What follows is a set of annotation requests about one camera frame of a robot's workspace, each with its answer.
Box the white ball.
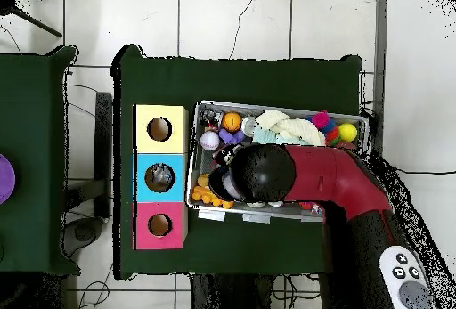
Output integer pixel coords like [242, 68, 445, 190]
[199, 130, 222, 153]

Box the pink spiky ball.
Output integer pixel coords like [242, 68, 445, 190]
[311, 109, 332, 131]

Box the green side table cloth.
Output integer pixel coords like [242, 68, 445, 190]
[0, 45, 81, 277]

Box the cream yellow cloth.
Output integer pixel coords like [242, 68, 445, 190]
[256, 109, 328, 148]

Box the wooden box with three holes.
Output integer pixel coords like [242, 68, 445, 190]
[133, 102, 191, 252]

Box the purple disc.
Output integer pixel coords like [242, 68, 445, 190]
[0, 153, 17, 207]

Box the silver can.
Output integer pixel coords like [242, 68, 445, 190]
[240, 116, 259, 136]

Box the small orange basketball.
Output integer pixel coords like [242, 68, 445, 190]
[221, 110, 245, 133]

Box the mint green cloth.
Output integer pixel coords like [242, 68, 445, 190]
[252, 126, 288, 146]

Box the clear mesh bin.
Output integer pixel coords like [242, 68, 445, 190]
[185, 100, 371, 225]

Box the orange rubber toy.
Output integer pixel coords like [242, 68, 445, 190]
[191, 173, 235, 210]

